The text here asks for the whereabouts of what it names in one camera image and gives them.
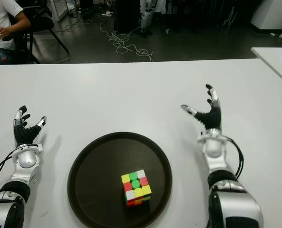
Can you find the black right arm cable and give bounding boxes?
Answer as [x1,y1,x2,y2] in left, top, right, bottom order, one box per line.
[223,134,245,180]

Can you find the white display cabinet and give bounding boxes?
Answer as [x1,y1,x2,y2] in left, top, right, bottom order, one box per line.
[47,0,69,22]

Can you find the seated person white shirt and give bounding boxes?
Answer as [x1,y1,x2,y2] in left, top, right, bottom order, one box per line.
[0,0,32,72]

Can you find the white pedestal cabinet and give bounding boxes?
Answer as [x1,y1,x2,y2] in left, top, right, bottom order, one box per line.
[250,0,282,30]

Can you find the dark round plate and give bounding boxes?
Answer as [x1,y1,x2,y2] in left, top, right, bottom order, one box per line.
[67,132,173,228]

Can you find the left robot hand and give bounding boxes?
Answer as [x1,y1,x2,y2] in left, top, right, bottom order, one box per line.
[12,105,48,149]

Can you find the black cabinet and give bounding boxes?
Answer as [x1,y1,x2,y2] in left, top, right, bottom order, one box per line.
[114,0,143,34]

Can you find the white side table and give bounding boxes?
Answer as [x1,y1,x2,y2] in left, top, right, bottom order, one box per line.
[251,47,282,88]

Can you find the silver humanoid robot legs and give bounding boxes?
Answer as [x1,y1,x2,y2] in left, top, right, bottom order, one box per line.
[139,0,156,38]

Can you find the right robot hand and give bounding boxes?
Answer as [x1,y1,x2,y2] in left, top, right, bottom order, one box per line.
[180,84,223,133]

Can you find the black office chair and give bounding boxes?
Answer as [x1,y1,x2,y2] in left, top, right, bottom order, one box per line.
[9,0,71,65]

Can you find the tangled white floor cable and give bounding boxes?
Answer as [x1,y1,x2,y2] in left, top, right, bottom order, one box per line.
[100,14,155,63]

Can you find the multicolour Rubik's cube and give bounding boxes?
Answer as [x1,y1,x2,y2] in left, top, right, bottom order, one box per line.
[121,169,153,208]

